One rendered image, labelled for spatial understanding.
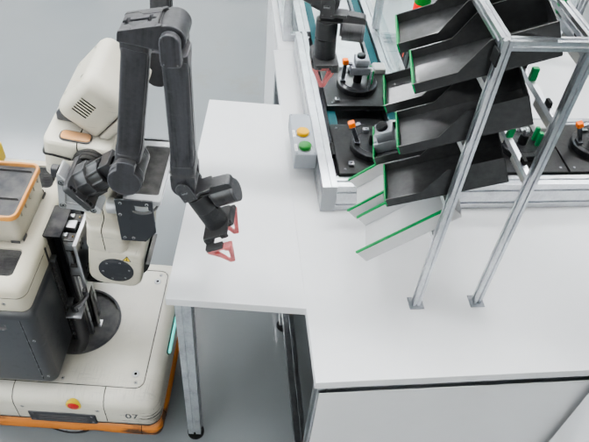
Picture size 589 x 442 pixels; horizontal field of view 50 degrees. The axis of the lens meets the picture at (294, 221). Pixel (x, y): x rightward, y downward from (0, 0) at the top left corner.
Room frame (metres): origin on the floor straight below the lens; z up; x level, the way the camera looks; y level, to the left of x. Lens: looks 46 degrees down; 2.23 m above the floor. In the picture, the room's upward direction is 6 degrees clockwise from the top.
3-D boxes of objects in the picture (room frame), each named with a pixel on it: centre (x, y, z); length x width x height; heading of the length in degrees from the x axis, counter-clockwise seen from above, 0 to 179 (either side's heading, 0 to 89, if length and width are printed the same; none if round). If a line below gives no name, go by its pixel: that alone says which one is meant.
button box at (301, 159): (1.62, 0.00, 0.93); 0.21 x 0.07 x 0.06; 9
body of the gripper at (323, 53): (1.49, -0.03, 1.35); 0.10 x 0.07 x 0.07; 10
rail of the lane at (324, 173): (1.81, -0.03, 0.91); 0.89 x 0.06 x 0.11; 9
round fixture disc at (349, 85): (1.90, -0.17, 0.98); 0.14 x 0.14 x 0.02
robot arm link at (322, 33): (1.49, -0.04, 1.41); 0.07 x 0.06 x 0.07; 86
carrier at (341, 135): (1.57, -0.22, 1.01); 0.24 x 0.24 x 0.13; 9
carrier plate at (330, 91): (1.90, -0.17, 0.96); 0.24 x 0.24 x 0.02; 9
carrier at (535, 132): (1.65, -0.70, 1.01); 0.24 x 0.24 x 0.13; 9
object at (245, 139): (1.45, -0.01, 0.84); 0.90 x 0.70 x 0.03; 2
